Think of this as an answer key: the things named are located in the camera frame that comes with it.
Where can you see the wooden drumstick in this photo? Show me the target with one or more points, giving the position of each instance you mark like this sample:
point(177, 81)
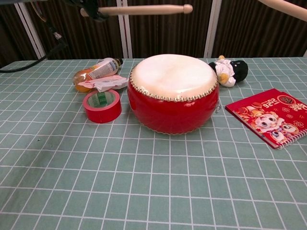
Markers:
point(144, 9)
point(287, 9)

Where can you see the plush doll black head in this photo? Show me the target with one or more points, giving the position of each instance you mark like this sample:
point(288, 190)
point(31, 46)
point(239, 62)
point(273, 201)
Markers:
point(237, 69)

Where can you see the red spiral calendar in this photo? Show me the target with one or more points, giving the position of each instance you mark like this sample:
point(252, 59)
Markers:
point(271, 117)

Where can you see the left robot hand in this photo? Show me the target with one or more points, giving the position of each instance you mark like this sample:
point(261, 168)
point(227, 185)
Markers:
point(92, 10)

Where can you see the green grid cutting mat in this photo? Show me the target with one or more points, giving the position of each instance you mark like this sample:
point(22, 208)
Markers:
point(153, 187)

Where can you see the pink wet wipes packet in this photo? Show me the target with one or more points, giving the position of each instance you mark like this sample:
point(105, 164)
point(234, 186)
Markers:
point(105, 82)

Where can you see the red tape roll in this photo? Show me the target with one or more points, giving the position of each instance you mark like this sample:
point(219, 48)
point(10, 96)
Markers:
point(103, 113)

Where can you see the white partition post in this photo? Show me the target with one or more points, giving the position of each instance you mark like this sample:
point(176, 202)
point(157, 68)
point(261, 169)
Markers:
point(124, 36)
point(213, 28)
point(31, 31)

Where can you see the red drum white skin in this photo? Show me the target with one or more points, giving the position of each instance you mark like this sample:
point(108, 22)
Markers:
point(172, 112)

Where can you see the orange drink bottle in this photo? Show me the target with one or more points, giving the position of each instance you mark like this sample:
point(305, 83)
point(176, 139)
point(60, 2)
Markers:
point(100, 69)

